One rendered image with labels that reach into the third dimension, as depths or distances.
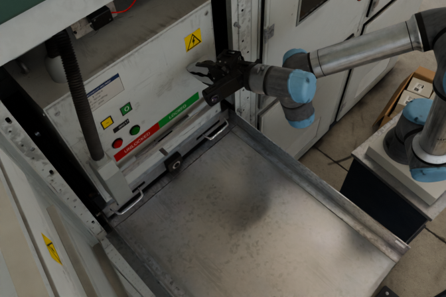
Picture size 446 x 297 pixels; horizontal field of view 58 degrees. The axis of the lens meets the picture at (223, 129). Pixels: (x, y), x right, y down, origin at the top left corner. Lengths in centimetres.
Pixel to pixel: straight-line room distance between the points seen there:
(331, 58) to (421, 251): 145
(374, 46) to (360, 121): 157
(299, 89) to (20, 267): 66
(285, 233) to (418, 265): 112
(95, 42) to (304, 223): 80
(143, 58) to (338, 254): 79
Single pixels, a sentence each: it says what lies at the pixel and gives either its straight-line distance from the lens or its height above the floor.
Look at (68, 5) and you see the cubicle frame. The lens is 78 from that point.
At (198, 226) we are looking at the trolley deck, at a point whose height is 85.
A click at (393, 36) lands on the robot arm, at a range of 108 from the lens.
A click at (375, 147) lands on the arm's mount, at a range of 154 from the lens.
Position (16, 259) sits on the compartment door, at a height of 158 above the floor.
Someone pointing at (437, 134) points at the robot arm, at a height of 116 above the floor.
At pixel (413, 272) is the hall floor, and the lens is 227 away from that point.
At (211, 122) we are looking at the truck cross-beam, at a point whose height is 92.
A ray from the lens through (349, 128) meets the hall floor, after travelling 257.
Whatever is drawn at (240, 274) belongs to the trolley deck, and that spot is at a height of 85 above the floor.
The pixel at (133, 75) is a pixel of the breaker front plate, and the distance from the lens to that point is 102.
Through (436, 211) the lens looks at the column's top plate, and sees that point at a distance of 155.
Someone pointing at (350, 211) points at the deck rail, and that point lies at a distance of 132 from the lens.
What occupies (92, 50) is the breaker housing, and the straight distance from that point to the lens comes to 101.
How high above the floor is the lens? 205
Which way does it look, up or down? 55 degrees down
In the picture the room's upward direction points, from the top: 5 degrees counter-clockwise
